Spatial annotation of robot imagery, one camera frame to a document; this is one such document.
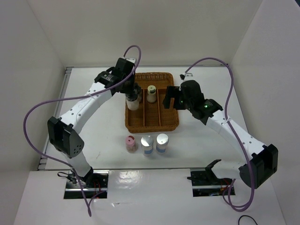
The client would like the black-capped brown spice bottle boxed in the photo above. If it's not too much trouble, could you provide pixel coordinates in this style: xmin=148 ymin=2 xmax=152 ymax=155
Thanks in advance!
xmin=136 ymin=87 xmax=143 ymax=103

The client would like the black-capped white spice bottle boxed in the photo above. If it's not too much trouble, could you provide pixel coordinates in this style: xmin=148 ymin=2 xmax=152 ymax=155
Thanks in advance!
xmin=126 ymin=93 xmax=139 ymax=111

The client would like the green-capped white spice bottle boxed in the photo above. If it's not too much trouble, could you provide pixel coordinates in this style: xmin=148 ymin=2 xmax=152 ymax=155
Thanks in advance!
xmin=147 ymin=85 xmax=157 ymax=103

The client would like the pink-capped spice bottle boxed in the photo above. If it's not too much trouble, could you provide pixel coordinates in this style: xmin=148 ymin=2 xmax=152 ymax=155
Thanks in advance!
xmin=125 ymin=135 xmax=138 ymax=153

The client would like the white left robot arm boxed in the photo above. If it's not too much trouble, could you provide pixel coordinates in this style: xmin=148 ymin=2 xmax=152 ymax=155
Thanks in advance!
xmin=47 ymin=58 xmax=136 ymax=188

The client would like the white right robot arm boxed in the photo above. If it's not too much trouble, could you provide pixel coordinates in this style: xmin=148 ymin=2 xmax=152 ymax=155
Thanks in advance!
xmin=163 ymin=80 xmax=278 ymax=189

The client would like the brown wicker cutlery tray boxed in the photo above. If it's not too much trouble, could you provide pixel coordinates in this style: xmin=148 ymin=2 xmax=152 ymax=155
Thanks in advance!
xmin=125 ymin=72 xmax=179 ymax=134

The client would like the silver-capped blue shaker right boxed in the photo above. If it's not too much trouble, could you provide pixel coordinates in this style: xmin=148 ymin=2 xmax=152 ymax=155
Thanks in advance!
xmin=156 ymin=133 xmax=169 ymax=154

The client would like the silver-capped blue label shaker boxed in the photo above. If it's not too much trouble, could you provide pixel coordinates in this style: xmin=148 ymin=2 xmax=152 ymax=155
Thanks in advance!
xmin=141 ymin=135 xmax=154 ymax=157

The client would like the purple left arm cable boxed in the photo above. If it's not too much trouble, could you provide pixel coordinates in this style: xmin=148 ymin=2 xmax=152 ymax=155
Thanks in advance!
xmin=23 ymin=45 xmax=143 ymax=217

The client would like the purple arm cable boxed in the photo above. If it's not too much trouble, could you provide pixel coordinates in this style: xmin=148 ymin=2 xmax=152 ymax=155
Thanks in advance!
xmin=23 ymin=45 xmax=143 ymax=217
xmin=179 ymin=57 xmax=255 ymax=211

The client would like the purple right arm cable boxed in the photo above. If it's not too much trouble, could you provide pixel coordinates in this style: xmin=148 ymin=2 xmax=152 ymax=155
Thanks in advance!
xmin=179 ymin=57 xmax=255 ymax=211

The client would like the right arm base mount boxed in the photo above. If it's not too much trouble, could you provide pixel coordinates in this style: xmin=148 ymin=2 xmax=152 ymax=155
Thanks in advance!
xmin=187 ymin=170 xmax=232 ymax=197

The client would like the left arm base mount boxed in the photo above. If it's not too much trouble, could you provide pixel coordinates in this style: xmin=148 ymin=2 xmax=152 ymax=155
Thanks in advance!
xmin=57 ymin=170 xmax=109 ymax=199

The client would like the aluminium table edge rail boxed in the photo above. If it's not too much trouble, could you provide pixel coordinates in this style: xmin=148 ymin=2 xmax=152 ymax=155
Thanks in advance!
xmin=40 ymin=67 xmax=73 ymax=164

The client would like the black cable on floor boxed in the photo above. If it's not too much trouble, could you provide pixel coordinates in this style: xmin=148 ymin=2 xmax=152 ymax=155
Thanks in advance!
xmin=238 ymin=215 xmax=258 ymax=225

